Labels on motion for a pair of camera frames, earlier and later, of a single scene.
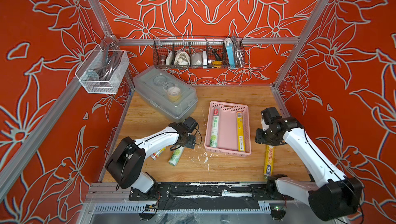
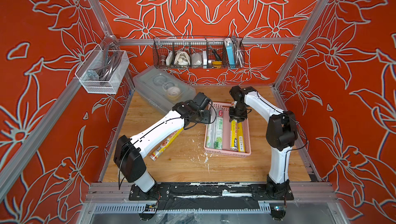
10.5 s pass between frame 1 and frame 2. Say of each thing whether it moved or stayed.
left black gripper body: moved
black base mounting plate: stayed
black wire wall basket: stayed
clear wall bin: stayed
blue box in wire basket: stayed
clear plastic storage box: stayed
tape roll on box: stayed
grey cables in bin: stayed
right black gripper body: moved
